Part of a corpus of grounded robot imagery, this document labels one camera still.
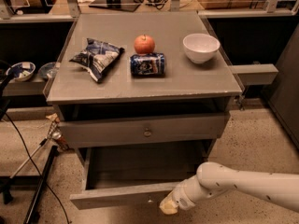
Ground grey drawer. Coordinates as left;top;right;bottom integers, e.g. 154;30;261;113
70;140;213;210
60;113;229;148

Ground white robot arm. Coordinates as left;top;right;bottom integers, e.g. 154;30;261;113
160;161;299;215

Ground grey top drawer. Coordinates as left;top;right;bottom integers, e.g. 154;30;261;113
60;113;229;148

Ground grey wooden drawer cabinet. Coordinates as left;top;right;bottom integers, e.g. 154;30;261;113
43;10;245;161

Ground black floor stand bar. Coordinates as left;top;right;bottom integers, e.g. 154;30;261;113
23;146;58;224

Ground blue soda can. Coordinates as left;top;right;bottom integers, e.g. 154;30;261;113
130;52;166;76

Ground white bowl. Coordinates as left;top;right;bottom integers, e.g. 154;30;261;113
183;34;221;63

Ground red apple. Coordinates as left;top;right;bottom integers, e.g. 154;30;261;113
134;35;155;54

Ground blue chip bag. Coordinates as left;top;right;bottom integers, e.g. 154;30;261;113
70;38;124;83

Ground small grey bowl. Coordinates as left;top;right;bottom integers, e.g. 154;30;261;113
38;62;60;80

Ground bowl with blue contents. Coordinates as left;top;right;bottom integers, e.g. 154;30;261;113
6;62;36;82

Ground black monitor stand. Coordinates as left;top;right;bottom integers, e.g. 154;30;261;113
89;0;141;12

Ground black floor cable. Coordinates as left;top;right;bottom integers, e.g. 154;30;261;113
4;112;71;224

